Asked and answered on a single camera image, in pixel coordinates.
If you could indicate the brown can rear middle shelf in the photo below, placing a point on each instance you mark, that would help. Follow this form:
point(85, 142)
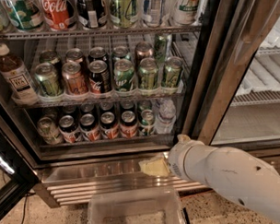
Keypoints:
point(142, 50)

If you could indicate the orange pink can middle shelf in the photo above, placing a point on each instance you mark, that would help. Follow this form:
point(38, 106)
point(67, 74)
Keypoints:
point(74, 81)

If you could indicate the clear plastic bin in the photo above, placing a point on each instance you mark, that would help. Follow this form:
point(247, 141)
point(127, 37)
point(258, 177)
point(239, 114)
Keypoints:
point(158, 205)

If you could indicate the red cola bottle top shelf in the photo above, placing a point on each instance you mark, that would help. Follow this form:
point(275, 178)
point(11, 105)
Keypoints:
point(60, 15)

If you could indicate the black cola can middle shelf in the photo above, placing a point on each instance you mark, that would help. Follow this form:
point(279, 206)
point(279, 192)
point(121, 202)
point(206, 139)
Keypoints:
point(99, 78)

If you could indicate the clear blue bottle top shelf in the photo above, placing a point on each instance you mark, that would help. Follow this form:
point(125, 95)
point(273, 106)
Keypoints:
point(154, 12)

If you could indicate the stainless steel fridge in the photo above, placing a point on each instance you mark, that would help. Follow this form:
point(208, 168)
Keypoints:
point(216, 51)

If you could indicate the white zero bottle top shelf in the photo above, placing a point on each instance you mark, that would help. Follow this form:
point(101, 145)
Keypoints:
point(185, 11)

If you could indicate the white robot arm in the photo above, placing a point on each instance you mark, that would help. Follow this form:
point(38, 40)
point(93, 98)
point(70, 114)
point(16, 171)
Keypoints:
point(233, 173)

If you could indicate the black bottle top shelf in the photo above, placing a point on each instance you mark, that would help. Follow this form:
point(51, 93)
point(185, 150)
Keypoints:
point(92, 14)

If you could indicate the green yellow bottle top shelf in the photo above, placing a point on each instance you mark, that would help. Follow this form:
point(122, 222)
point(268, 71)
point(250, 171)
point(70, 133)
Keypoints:
point(124, 13)

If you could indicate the green can right middle shelf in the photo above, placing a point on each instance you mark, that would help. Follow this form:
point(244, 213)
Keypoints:
point(173, 68)

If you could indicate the green can front middle shelf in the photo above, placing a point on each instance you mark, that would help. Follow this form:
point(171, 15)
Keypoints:
point(49, 82)

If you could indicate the clear plastic water bottle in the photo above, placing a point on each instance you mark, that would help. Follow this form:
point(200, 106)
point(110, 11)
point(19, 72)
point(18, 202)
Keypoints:
point(166, 117)

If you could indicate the green bottle top shelf left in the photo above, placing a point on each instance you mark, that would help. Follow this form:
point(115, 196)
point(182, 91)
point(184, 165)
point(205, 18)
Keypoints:
point(25, 15)

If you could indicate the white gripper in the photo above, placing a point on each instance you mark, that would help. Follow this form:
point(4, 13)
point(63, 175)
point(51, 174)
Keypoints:
point(177, 159)

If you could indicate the black red can bottom shelf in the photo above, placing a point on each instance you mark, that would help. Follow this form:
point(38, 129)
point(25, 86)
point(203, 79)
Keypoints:
point(69, 129)

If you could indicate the brown tea bottle white label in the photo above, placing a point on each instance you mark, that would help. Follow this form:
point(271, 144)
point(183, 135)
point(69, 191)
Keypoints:
point(16, 74)

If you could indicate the tall green can rear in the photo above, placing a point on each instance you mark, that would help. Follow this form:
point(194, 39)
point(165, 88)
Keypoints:
point(163, 43)

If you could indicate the green 7up can middle shelf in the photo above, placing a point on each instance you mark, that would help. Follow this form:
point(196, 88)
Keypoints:
point(124, 77)

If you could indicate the open black fridge door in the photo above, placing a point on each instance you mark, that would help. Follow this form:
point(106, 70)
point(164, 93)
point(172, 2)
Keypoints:
point(16, 177)

